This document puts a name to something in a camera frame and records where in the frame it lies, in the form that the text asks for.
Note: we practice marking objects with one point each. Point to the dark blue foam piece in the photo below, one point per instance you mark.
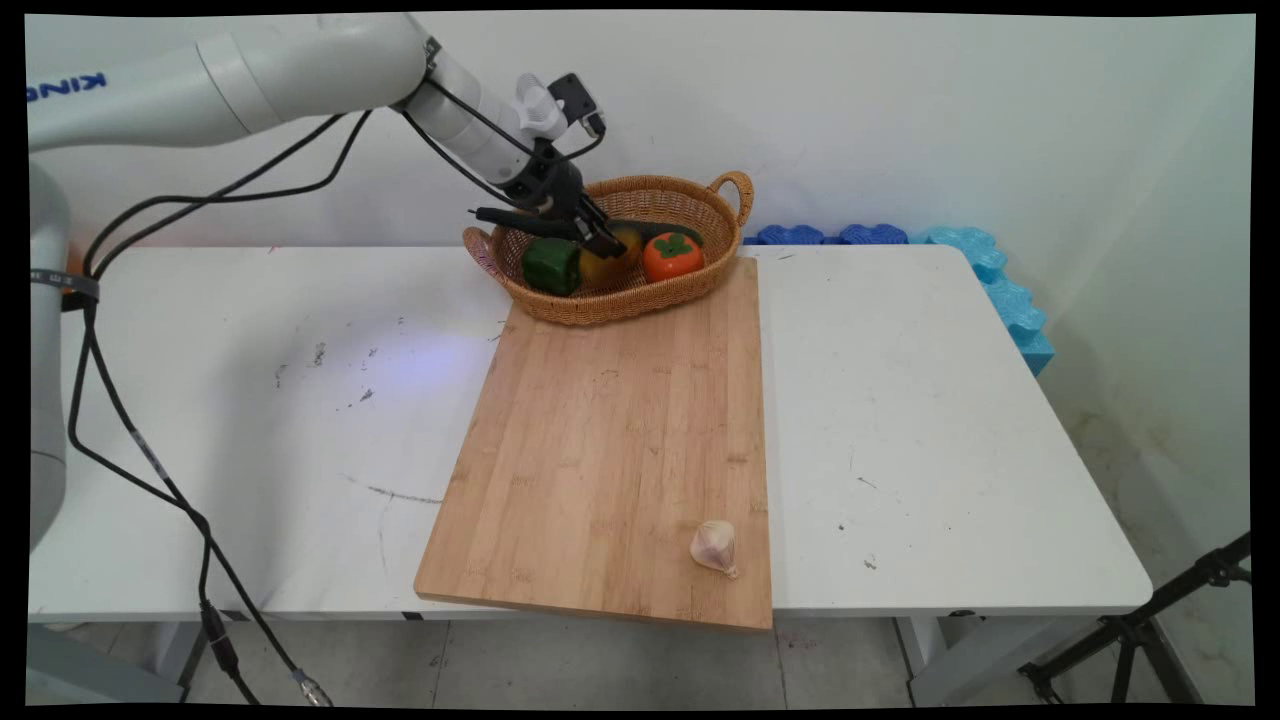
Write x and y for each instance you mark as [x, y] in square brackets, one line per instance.
[790, 235]
[872, 234]

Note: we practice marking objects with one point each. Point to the green toy bell pepper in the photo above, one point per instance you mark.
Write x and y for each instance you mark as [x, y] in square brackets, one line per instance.
[550, 266]

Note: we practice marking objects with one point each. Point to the white table leg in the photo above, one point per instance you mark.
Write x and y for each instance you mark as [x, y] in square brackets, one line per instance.
[985, 655]

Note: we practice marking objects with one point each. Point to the dark green toy cucumber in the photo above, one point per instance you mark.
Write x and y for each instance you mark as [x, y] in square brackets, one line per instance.
[665, 230]

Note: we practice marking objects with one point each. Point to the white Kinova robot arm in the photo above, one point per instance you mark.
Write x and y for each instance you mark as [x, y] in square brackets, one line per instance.
[250, 75]

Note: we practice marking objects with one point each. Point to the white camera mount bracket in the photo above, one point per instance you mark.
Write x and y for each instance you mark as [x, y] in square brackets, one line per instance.
[538, 108]

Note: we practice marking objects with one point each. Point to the wooden cutting board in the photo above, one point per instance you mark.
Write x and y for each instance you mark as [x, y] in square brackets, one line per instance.
[620, 470]

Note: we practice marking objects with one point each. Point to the black tripod stand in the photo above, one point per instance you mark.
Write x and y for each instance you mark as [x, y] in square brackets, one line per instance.
[1140, 625]

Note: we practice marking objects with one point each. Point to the orange toy persimmon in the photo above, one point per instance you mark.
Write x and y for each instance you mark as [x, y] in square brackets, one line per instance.
[672, 258]

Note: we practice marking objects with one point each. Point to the yellow toy potato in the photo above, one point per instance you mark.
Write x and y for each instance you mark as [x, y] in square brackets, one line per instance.
[612, 265]

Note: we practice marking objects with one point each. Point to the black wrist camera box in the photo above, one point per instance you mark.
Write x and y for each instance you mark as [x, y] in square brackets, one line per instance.
[575, 100]

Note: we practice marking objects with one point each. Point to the woven wicker basket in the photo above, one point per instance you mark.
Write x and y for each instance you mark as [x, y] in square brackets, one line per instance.
[640, 295]

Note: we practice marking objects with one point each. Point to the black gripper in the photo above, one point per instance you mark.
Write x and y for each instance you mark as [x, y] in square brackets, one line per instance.
[552, 185]

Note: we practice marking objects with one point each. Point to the light blue foam mat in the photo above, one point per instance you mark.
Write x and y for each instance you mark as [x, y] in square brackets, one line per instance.
[1010, 300]

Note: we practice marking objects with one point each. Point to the white toy garlic bulb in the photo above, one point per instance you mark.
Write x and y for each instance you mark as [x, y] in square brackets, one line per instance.
[714, 546]

